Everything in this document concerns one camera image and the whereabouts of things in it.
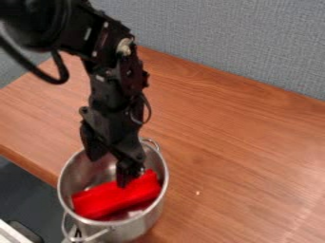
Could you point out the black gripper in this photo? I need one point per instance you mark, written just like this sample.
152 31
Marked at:
108 131

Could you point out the white object bottom left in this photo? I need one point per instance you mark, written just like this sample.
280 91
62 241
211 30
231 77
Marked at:
13 232

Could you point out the red rectangular block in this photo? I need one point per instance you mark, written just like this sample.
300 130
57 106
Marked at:
107 198

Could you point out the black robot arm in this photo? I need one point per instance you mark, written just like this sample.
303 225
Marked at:
46 27

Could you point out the stainless steel pot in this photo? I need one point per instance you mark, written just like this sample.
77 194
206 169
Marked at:
123 226

